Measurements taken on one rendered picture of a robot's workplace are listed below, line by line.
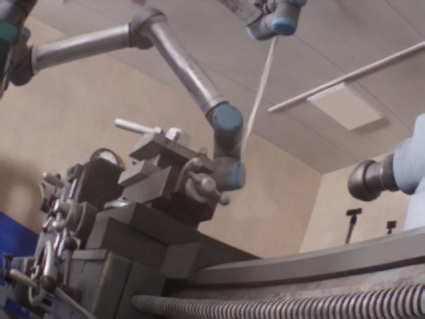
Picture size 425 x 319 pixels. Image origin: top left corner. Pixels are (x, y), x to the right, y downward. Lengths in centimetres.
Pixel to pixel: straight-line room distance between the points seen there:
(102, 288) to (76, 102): 489
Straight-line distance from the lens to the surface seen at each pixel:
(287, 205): 681
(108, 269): 114
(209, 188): 123
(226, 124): 198
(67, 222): 131
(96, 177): 234
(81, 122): 592
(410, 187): 108
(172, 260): 120
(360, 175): 119
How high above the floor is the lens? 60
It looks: 22 degrees up
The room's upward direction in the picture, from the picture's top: 19 degrees clockwise
